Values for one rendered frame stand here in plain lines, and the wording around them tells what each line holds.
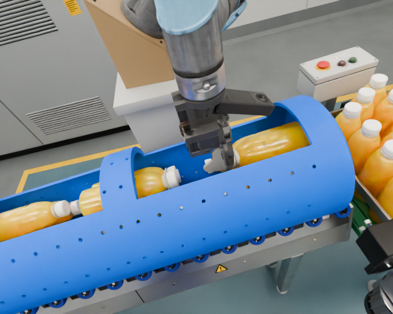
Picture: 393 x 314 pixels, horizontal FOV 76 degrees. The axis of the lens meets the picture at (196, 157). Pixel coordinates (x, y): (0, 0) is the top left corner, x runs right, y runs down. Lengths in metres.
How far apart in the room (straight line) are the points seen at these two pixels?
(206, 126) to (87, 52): 1.75
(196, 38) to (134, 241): 0.36
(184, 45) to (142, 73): 0.52
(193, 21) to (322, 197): 0.39
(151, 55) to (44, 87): 1.65
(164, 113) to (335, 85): 0.55
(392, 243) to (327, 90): 0.47
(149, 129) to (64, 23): 1.30
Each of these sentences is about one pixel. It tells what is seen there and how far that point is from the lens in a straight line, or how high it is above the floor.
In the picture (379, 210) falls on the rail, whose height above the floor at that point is 0.97.
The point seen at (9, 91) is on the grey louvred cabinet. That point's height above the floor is 0.70.
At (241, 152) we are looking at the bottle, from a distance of 0.54.
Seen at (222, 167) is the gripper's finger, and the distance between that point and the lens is 0.51.
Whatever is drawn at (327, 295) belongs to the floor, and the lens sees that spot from 1.67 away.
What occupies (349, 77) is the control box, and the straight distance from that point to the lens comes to 0.94.
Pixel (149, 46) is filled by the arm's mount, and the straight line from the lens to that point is 0.80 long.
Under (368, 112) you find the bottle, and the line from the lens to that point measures 0.85.
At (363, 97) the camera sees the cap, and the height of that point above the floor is 1.10.
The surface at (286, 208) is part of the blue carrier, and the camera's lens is 0.52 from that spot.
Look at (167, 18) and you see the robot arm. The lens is 0.33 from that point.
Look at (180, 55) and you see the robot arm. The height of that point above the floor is 1.44.
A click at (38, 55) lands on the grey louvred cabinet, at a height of 0.90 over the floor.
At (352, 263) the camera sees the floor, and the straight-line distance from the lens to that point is 1.75.
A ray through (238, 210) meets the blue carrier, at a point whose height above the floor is 1.17.
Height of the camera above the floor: 1.60
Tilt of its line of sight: 50 degrees down
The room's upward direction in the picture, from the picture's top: 17 degrees counter-clockwise
